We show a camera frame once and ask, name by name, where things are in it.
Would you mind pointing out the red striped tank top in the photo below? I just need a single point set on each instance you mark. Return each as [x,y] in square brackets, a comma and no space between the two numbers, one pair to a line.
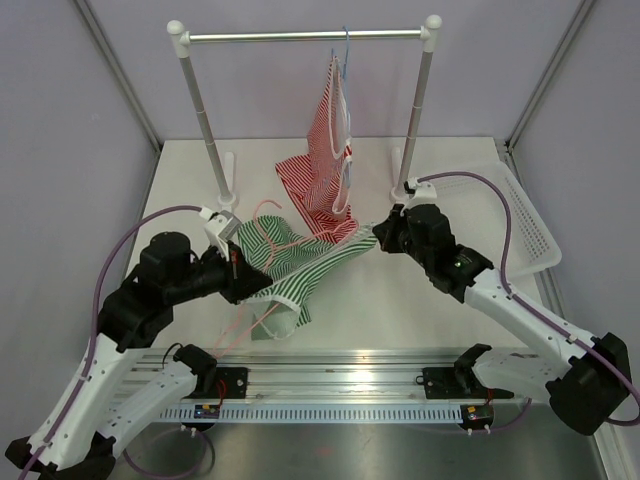
[318,182]

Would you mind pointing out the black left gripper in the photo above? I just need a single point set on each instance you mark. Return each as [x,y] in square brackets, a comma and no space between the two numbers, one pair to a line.
[242,279]

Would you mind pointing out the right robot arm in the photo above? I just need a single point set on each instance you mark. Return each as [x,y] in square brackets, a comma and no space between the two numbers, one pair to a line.
[583,378]

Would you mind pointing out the white plastic basket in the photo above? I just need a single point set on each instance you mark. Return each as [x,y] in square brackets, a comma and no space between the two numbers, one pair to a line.
[478,199]

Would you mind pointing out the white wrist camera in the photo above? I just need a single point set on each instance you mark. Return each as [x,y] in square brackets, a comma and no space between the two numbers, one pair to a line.
[220,228]
[419,193]

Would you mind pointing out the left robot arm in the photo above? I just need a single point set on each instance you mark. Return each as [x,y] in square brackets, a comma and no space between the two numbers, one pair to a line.
[83,436]

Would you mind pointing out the blue wire hanger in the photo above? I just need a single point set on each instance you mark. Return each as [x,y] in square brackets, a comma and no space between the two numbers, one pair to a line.
[346,55]

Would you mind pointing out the white slotted cable duct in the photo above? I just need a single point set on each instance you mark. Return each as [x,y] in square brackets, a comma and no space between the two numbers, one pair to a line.
[315,414]

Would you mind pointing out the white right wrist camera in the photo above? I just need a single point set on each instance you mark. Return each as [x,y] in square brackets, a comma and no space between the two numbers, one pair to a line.
[419,193]

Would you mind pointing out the green striped tank top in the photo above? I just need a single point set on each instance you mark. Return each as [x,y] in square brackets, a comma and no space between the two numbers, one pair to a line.
[297,266]

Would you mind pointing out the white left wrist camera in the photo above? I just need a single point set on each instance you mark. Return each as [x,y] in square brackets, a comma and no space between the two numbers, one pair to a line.
[220,228]

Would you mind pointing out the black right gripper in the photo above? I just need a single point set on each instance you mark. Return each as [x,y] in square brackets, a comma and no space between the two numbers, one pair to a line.
[387,231]

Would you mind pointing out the aluminium mounting rail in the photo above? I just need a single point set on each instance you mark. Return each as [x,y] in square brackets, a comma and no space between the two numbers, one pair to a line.
[339,376]

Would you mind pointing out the white and silver clothes rack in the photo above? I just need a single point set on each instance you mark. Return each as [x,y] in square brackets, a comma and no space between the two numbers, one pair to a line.
[401,159]

